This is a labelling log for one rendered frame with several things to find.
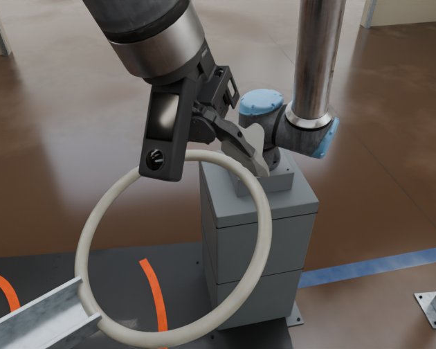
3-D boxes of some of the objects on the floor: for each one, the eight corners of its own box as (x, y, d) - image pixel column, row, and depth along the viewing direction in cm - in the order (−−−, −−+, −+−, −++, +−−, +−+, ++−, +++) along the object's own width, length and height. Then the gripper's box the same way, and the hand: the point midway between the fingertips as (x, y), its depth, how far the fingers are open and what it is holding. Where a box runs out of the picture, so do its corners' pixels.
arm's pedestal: (193, 262, 220) (185, 147, 165) (273, 248, 228) (291, 133, 173) (209, 343, 183) (205, 230, 128) (304, 323, 191) (338, 208, 136)
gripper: (268, 16, 37) (297, 140, 52) (116, 26, 45) (179, 131, 61) (241, 77, 33) (280, 192, 48) (81, 75, 41) (158, 173, 57)
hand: (217, 174), depth 53 cm, fingers open, 14 cm apart
